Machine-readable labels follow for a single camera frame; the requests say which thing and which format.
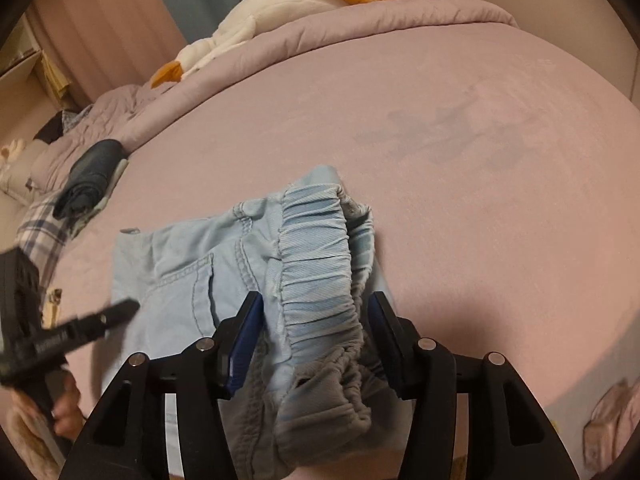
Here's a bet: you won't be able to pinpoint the person's left hand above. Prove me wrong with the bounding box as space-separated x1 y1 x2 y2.
50 372 86 442

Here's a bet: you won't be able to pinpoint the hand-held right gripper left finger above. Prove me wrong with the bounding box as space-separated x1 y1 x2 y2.
59 291 264 480

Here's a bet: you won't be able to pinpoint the white goose plush toy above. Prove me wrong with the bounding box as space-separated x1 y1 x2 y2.
150 0 425 89

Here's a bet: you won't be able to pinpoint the pink curtain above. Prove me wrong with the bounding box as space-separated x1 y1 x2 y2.
25 0 187 107

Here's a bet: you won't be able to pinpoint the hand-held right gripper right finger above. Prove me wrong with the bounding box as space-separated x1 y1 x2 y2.
369 291 581 480

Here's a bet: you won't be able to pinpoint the plaid pillow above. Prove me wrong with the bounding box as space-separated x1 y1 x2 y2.
15 192 82 302

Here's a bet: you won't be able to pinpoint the yellow hanging cloth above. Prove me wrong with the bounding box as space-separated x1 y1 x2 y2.
42 50 77 107

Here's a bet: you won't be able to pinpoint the wooden shelf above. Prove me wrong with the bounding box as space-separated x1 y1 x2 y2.
0 15 76 111

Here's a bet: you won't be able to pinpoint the yellow patterned cloth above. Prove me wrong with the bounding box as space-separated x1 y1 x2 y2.
42 287 64 327

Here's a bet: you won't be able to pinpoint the light blue strawberry pants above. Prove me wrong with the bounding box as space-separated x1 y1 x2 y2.
110 164 402 480

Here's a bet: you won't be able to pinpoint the black garment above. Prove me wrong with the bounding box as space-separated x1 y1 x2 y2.
34 110 84 144

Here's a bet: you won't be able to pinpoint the person's left forearm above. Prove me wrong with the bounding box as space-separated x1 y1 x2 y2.
6 389 68 476

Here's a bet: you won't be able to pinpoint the folded pale green garment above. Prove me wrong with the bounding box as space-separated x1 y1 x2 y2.
70 157 130 239

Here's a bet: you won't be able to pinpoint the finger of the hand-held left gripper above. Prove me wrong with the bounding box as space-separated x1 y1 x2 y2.
39 298 141 362

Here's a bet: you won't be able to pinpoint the purple quilt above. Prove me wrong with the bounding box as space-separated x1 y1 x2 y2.
15 0 519 202

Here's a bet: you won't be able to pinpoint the folded dark blue jeans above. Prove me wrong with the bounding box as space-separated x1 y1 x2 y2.
54 140 124 221

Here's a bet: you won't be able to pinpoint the white bunny plush toy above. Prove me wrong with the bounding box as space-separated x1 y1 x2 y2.
0 139 27 182

